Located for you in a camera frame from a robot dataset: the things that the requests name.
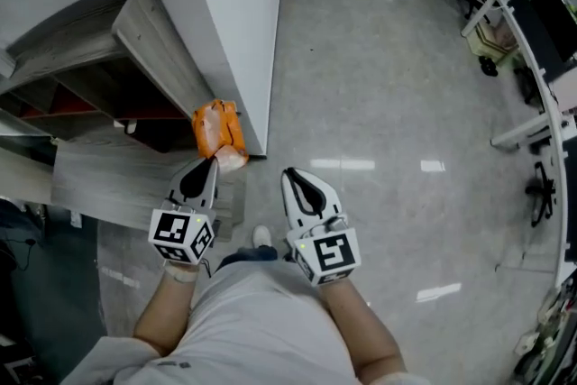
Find person's white shoe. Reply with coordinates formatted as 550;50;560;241
252;225;273;250

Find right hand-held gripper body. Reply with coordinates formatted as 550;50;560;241
285;214;363;288

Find orange plastic bag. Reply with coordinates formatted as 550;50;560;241
190;98;251;174

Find black computer monitor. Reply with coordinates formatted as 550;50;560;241
528;0;577;65

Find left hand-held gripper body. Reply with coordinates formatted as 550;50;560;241
148;192;220;268

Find person's blue jeans legs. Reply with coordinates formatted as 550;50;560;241
215;244;279;272

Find person's left forearm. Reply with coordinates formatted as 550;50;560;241
132;263;203;358

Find person's white shirt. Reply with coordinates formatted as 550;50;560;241
60;259;435;385

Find grey wooden shelf desk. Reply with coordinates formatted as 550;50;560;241
0;0;218;155

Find person's right forearm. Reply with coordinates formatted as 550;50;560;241
316;278;409;380

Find pair of black slippers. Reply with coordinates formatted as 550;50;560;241
477;55;499;78

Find black office chair base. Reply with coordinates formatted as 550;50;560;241
524;160;559;229

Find pale green cardboard box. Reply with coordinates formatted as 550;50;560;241
465;19;520;69

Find long white office desk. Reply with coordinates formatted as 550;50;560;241
430;0;577;288

